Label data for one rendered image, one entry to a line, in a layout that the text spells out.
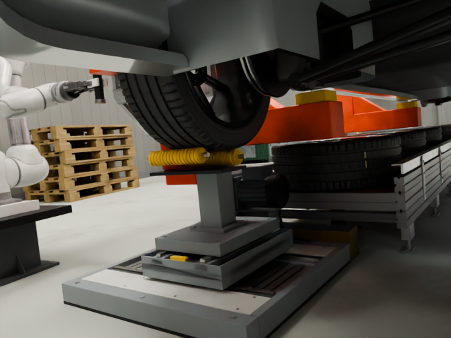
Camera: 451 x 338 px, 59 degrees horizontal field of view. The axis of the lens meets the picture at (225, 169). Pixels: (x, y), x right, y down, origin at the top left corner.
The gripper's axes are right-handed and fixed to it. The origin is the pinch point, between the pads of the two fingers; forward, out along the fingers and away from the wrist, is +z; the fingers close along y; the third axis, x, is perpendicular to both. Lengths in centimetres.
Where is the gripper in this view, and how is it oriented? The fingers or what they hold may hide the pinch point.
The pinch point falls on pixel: (97, 83)
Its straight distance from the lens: 170.5
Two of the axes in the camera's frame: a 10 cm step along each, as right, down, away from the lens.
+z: 8.1, -0.4, -5.9
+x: -1.0, -9.9, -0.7
